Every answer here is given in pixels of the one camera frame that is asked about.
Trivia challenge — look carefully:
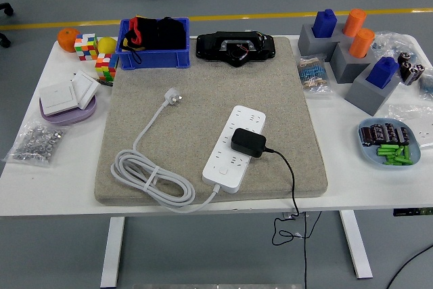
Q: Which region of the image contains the purple plate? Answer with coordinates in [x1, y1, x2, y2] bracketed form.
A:
[39, 94, 98, 126]

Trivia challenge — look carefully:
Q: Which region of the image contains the white wall switch panel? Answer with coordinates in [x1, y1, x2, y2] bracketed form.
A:
[70, 69, 101, 110]
[39, 82, 82, 116]

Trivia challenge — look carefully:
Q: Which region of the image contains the black plug with cord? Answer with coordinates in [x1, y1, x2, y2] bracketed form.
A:
[229, 127, 322, 246]

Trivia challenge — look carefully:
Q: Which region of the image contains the bag of blue parts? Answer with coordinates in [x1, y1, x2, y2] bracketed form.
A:
[418, 67, 433, 100]
[371, 30, 419, 63]

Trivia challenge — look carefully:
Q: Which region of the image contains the light blue plate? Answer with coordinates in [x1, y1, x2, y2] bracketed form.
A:
[357, 118, 422, 170]

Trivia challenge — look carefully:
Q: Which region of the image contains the black device housing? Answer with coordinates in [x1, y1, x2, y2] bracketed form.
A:
[196, 30, 277, 68]

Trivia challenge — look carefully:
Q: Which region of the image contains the colourful puzzle cube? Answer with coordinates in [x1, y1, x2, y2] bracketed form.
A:
[74, 33, 99, 62]
[95, 52, 119, 83]

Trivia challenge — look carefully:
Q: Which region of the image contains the black hanging cable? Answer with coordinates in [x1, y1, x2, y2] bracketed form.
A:
[303, 214, 308, 289]

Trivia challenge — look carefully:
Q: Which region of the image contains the grey-brown mat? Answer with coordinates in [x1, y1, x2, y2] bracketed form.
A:
[93, 36, 328, 206]

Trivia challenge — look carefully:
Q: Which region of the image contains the black table control panel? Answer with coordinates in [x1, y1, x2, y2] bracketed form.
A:
[392, 207, 433, 217]

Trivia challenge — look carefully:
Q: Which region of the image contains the black office chair base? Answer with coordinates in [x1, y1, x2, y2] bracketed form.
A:
[0, 2, 15, 48]

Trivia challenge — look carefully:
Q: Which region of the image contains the bag of resistors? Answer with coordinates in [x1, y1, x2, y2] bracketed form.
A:
[296, 54, 334, 95]

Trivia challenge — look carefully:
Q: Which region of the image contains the blue square peg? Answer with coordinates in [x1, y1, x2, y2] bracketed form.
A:
[365, 56, 401, 89]
[311, 9, 338, 39]

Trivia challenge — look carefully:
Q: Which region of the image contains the white power strip with cord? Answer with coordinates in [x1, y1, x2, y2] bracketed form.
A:
[110, 87, 267, 215]

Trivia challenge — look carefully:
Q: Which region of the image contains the grey block holder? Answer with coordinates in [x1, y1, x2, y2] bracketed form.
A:
[329, 40, 376, 85]
[333, 23, 355, 45]
[344, 68, 402, 116]
[297, 24, 342, 63]

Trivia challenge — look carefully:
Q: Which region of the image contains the clear plastic bag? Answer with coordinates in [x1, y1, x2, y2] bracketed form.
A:
[388, 103, 433, 150]

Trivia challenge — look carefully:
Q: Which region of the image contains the yellow lemon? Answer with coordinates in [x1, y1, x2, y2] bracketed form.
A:
[97, 37, 118, 55]

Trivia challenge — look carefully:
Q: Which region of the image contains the bag of metal nuts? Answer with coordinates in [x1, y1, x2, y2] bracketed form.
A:
[2, 118, 68, 168]

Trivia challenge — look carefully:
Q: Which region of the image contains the orange cylinder peg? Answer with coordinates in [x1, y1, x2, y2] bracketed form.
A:
[348, 28, 375, 59]
[342, 8, 368, 38]

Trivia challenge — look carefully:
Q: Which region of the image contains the blue plastic bin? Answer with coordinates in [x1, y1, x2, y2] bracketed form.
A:
[114, 17, 191, 70]

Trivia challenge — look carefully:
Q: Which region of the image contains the white table leg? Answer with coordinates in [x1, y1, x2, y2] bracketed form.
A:
[100, 216, 127, 288]
[339, 210, 373, 280]

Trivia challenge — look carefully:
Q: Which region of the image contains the orange fruit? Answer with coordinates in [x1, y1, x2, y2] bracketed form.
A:
[56, 27, 82, 53]

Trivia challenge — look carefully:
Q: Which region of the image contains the black and red cloth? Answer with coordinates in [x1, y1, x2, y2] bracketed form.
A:
[120, 15, 189, 65]

